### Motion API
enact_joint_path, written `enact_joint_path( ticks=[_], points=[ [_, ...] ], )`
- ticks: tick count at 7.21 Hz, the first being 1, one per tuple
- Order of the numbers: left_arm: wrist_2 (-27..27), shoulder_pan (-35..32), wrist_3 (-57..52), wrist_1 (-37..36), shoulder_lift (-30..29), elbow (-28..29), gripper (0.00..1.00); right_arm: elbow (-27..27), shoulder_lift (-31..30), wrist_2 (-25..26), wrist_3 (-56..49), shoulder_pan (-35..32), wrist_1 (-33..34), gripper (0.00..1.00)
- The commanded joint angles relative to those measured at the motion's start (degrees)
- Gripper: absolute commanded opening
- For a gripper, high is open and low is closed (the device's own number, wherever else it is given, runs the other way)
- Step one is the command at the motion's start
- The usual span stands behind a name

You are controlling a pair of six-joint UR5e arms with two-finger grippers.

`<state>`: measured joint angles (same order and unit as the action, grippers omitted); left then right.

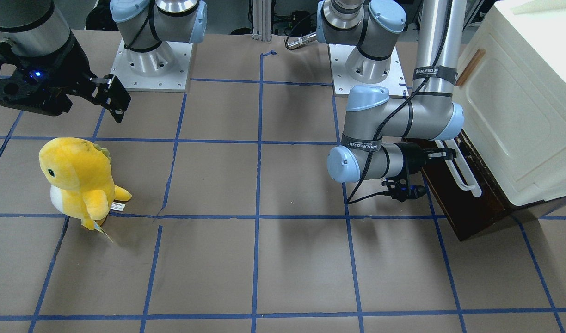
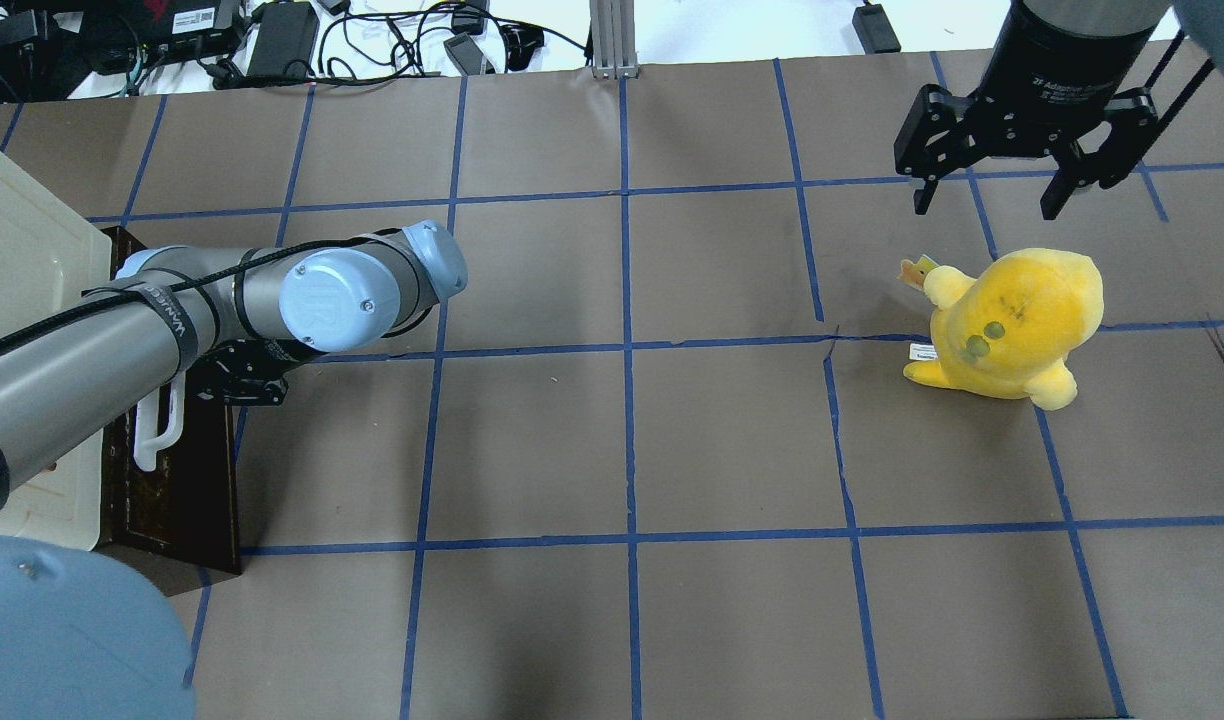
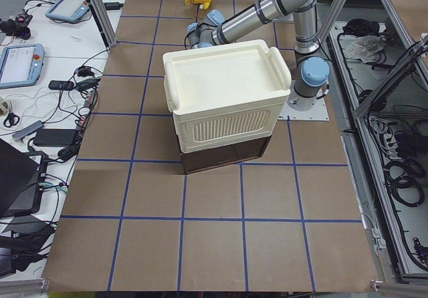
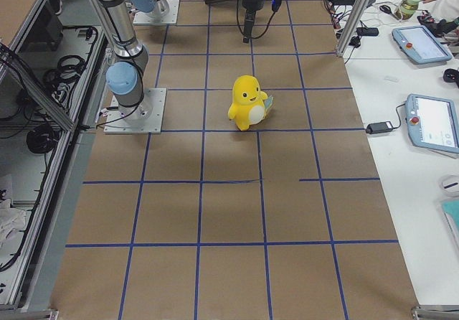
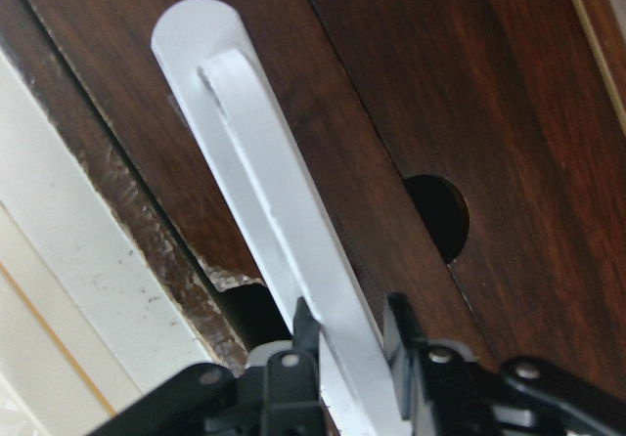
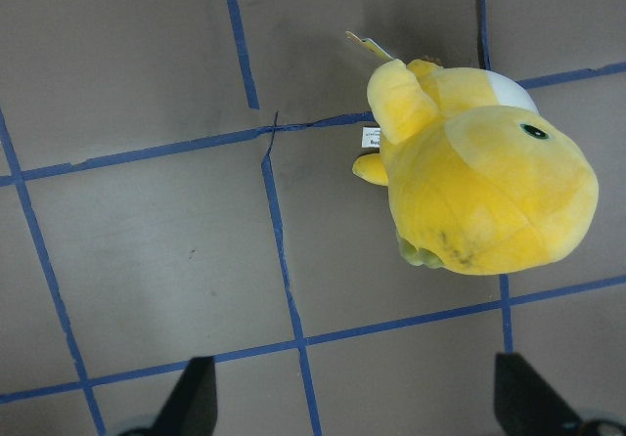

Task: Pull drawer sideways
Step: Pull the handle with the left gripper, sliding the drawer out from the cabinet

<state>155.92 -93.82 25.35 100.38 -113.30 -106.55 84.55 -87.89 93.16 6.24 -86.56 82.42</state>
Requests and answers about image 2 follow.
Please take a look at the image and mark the yellow plush toy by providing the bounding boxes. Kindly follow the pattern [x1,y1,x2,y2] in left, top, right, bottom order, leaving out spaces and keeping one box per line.
[898,249,1105,411]

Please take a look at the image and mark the aluminium frame post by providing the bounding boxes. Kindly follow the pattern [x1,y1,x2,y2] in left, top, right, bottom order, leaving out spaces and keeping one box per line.
[589,0,640,80]

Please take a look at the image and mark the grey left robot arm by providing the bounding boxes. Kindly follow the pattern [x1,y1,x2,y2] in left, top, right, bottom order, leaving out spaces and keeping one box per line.
[0,55,1196,560]

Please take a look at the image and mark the cream drawer unit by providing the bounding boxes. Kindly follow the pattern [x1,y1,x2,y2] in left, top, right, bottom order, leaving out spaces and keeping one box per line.
[0,132,187,553]

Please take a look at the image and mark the black electronics box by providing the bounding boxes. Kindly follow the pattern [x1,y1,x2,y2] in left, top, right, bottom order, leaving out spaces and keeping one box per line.
[122,1,248,62]

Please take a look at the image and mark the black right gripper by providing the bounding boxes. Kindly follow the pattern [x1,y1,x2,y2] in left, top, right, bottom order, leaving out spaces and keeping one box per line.
[894,1,1170,222]

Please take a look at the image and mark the tangled black cables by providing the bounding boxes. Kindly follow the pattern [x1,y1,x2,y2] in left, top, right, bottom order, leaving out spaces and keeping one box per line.
[211,0,592,89]

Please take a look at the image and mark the black power adapter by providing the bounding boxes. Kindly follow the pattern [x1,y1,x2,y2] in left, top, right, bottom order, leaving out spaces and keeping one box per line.
[245,1,319,82]

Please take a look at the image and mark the dark wooden base board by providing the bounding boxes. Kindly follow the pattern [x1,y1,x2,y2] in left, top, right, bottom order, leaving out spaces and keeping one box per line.
[94,227,244,576]

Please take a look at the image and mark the small black adapter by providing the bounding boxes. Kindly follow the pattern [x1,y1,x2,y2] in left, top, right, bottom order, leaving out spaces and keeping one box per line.
[851,1,903,55]

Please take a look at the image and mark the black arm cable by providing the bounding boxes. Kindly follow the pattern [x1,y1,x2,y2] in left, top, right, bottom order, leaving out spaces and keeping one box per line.
[0,231,405,367]

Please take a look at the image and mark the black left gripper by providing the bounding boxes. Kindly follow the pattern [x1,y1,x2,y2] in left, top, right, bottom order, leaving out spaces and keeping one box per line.
[186,340,326,407]

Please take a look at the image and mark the black power brick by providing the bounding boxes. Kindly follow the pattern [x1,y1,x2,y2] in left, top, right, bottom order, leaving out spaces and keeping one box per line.
[443,33,497,76]

